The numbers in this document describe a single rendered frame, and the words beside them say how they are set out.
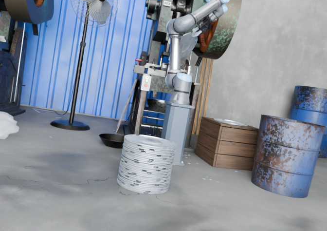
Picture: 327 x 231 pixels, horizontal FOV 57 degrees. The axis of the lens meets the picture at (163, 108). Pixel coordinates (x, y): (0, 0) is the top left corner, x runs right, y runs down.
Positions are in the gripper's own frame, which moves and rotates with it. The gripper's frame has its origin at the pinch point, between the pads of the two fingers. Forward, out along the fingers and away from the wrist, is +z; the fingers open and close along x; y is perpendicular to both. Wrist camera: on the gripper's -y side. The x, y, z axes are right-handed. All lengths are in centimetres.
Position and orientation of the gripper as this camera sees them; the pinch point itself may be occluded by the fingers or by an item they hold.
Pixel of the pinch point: (193, 35)
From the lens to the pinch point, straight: 270.9
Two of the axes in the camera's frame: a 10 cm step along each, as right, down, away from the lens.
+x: 4.8, 8.3, -3.0
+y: -4.9, -0.3, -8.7
